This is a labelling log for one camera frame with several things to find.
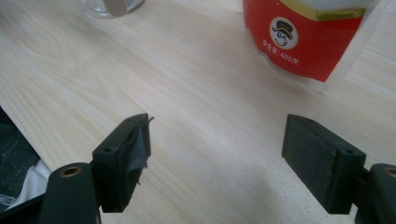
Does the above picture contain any red and white sugar bag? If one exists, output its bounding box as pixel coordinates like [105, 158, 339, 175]
[242, 0, 379, 83]

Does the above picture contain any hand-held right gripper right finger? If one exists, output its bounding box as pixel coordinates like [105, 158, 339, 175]
[281, 113, 367, 216]

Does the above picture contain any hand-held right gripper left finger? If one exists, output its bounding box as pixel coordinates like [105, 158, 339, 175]
[92, 112, 156, 214]

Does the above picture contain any white cloth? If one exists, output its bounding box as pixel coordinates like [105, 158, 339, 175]
[5, 158, 53, 212]

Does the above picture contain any clear plastic cup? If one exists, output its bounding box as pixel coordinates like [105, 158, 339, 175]
[81, 0, 147, 19]

